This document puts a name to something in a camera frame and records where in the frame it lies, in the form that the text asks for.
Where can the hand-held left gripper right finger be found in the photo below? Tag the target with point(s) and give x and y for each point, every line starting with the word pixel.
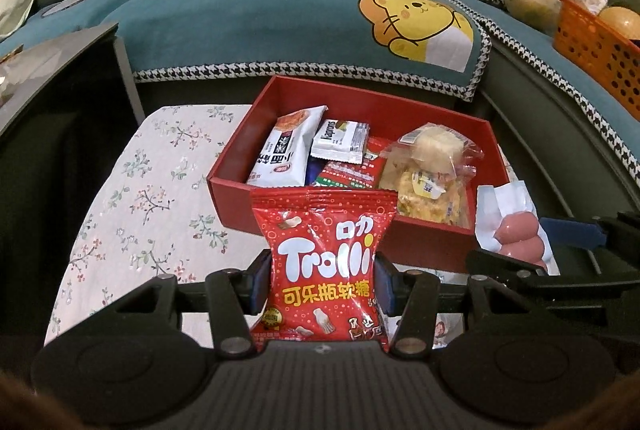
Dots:
pixel 386 282

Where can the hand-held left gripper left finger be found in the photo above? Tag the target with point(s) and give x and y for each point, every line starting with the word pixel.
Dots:
pixel 261 282

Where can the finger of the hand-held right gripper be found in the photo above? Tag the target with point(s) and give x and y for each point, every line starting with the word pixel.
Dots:
pixel 570 231
pixel 505 267

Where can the white sausage packet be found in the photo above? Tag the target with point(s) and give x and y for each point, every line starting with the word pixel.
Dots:
pixel 515 235

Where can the red gummy candy packet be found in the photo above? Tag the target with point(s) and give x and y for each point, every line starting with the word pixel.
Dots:
pixel 320 260

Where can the red cardboard box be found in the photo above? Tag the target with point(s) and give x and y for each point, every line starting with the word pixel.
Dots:
pixel 232 205

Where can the long white snack packet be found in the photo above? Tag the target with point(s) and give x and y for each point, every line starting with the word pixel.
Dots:
pixel 285 150

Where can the small white cartoon-face packet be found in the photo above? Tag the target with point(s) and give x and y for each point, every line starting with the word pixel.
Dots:
pixel 450 330

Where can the clear-wrapped round cracker packet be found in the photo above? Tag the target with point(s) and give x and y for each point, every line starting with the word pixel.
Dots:
pixel 425 197

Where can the red and green snack packet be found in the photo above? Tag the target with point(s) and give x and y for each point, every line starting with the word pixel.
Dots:
pixel 350 175

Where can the green sofa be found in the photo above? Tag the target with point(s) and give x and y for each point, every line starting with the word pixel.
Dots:
pixel 540 120

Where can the blue foil snack packet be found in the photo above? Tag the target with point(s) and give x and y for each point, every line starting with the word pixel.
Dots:
pixel 312 172

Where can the floral tablecloth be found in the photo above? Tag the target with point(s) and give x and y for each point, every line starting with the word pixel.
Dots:
pixel 150 210

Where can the clear-wrapped pale pastry packet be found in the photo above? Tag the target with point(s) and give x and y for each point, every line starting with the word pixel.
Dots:
pixel 440 147

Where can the small white sachet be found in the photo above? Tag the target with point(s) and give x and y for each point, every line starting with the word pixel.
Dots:
pixel 340 142

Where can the orange plastic basket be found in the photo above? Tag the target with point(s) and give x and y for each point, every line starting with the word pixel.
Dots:
pixel 590 45

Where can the teal houndstooth-edged sofa blanket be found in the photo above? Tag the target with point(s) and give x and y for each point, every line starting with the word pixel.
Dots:
pixel 525 37

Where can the yellow pomelo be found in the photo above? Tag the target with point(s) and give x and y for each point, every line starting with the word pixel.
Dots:
pixel 620 22

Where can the teal lion-print sofa blanket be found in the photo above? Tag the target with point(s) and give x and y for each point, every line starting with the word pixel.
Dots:
pixel 250 20

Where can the dark glass coffee table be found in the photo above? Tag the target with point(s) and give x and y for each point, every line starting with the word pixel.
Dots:
pixel 50 65

